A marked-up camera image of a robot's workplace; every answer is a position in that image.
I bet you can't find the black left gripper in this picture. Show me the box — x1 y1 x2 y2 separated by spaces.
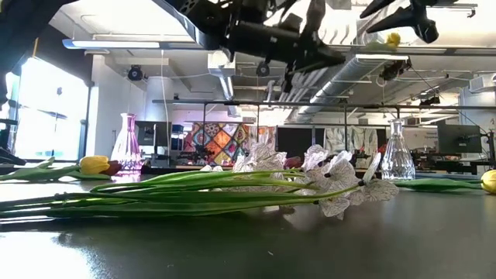
224 15 347 94

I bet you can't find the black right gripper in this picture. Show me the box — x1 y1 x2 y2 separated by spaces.
359 0 441 44

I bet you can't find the dark red artificial tulip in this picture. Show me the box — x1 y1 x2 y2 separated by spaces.
284 156 303 171
101 160 123 177

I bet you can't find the white artificial flower bunch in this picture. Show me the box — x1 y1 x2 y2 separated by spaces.
0 145 400 221
91 142 311 194

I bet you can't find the clear glass vase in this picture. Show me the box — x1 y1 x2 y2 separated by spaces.
381 119 416 181

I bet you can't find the pink glass vase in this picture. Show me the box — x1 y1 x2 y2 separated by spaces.
111 112 145 176

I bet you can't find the black round ceiling lamp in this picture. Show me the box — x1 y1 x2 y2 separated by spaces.
255 60 271 78
127 64 144 82

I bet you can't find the black panel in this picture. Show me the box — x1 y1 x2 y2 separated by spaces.
277 126 326 160

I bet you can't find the white leaf print cloth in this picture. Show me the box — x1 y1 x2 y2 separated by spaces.
324 126 379 170

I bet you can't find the orange floral cloth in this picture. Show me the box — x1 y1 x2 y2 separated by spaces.
247 124 278 150

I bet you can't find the white ceiling box unit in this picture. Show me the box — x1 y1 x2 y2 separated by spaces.
207 50 236 78

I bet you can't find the colourful patterned cloth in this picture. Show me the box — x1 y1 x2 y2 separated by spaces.
183 122 251 167

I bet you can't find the black computer monitor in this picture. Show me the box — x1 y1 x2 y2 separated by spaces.
437 123 484 154

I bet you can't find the background work table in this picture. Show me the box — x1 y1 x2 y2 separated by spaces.
410 150 496 175

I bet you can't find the dark screen on stand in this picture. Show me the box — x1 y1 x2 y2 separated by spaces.
134 120 172 147

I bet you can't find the long ceiling light strip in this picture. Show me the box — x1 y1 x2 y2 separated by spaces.
61 38 162 50

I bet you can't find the black lamp stand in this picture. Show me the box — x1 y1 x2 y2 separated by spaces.
50 87 65 166

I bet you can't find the black background machine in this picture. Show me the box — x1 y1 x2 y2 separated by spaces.
0 118 28 167

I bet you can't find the silver ventilation duct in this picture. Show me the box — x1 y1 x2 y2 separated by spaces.
286 15 412 124

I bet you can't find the black overhead camera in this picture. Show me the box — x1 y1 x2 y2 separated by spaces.
379 60 412 81

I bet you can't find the black metal frame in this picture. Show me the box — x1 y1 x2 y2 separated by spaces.
152 98 496 156

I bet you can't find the grey ceiling rail bracket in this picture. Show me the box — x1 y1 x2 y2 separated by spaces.
437 2 478 19

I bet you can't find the white wall air unit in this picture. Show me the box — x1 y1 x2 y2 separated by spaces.
468 73 496 94

